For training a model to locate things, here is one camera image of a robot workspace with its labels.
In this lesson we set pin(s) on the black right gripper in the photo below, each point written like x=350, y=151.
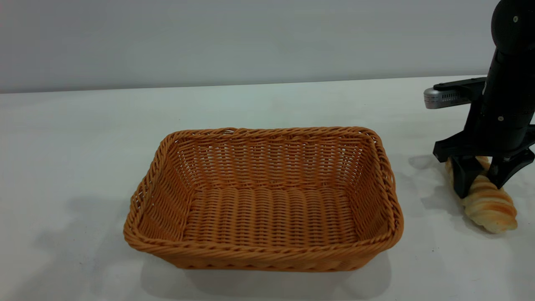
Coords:
x=505, y=113

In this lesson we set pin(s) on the striped long bread roll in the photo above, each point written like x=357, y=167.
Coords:
x=489, y=205

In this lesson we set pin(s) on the orange woven wicker basket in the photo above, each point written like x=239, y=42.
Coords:
x=267, y=209

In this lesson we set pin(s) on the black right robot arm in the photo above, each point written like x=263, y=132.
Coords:
x=514, y=25

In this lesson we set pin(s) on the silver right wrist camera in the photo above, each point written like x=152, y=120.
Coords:
x=447, y=97

